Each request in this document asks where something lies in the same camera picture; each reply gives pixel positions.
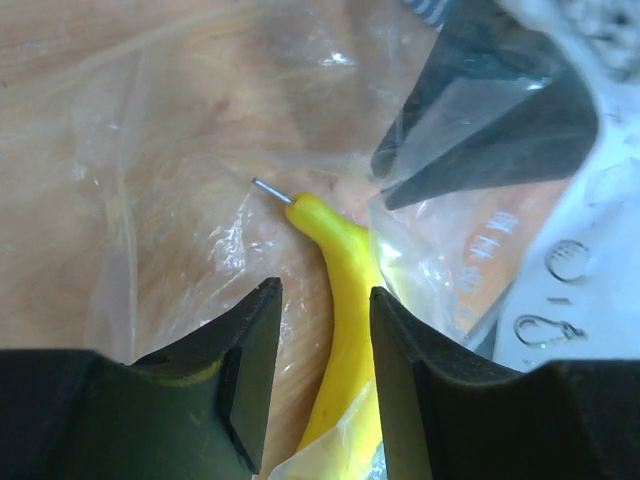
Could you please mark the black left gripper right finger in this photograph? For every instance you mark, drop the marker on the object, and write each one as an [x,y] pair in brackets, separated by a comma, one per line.
[448,413]

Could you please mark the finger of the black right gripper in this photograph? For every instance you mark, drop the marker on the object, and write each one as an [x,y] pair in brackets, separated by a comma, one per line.
[496,104]

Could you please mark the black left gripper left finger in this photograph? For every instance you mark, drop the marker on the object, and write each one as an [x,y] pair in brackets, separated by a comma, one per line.
[195,409]

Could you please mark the fake yellow banana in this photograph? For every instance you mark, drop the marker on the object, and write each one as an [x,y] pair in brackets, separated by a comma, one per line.
[344,431]

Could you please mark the clear zip top bag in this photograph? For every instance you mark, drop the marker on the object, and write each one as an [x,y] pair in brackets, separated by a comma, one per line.
[132,133]

